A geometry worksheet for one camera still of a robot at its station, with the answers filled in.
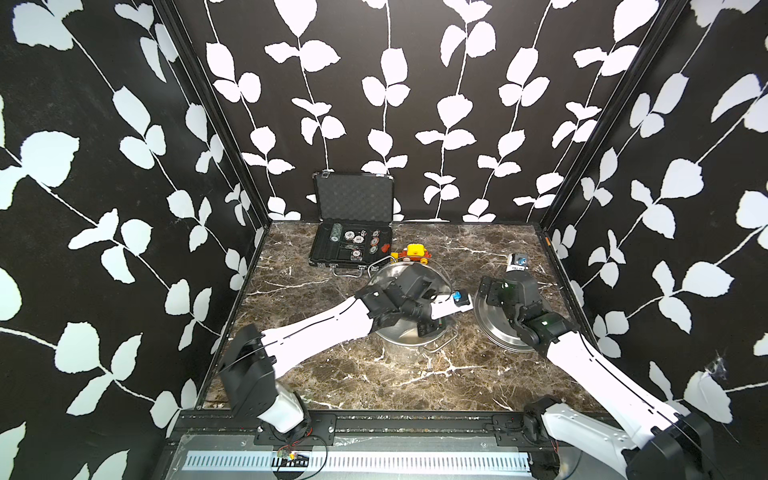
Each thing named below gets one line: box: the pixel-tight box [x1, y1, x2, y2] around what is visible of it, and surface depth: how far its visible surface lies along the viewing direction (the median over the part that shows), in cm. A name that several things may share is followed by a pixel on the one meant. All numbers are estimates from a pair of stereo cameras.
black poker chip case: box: [308, 169, 395, 278], surface depth 113 cm
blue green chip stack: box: [330, 222, 343, 242], surface depth 116 cm
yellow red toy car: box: [399, 243, 433, 265], surface depth 109 cm
